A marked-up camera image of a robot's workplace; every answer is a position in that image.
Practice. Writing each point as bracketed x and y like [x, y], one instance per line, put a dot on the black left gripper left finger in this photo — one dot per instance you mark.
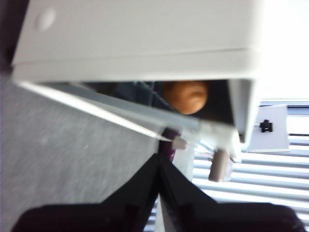
[96, 217]

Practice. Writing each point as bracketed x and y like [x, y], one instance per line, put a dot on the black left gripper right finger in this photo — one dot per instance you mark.
[217, 217]

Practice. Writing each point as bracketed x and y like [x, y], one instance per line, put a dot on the brown potato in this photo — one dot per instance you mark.
[186, 96]

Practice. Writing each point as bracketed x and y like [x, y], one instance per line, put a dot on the beige oven knob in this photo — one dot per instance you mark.
[179, 144]
[218, 166]

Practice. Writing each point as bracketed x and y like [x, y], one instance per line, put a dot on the white Toshiba toaster oven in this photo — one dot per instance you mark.
[132, 36]

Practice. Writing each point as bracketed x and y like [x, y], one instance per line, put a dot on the white window blinds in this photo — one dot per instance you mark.
[265, 183]

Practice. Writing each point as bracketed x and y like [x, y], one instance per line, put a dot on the purple toy eggplant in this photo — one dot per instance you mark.
[166, 147]

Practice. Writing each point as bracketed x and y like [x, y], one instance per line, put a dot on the white panel with black clip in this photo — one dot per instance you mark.
[277, 140]

